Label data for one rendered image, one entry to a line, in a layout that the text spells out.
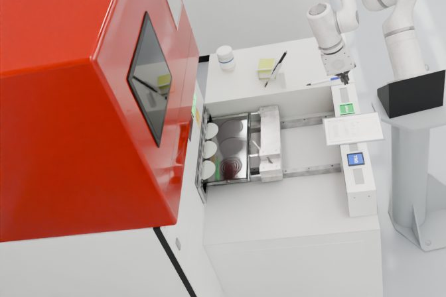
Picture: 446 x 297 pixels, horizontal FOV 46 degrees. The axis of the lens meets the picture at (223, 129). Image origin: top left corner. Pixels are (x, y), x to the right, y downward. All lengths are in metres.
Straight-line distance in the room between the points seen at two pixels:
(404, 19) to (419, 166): 0.68
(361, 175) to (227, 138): 0.59
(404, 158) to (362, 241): 0.63
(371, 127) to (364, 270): 0.54
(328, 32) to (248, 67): 0.65
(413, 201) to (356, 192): 0.91
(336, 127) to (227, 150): 0.43
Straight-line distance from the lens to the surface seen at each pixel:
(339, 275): 2.12
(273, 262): 2.03
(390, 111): 2.20
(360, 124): 2.01
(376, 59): 3.84
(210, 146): 2.14
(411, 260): 2.79
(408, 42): 2.19
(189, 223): 1.81
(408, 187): 2.61
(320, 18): 1.76
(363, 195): 1.83
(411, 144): 2.38
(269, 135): 2.14
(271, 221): 1.94
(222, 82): 2.32
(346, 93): 2.15
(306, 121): 2.22
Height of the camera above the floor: 2.39
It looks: 43 degrees down
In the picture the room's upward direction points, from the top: 18 degrees counter-clockwise
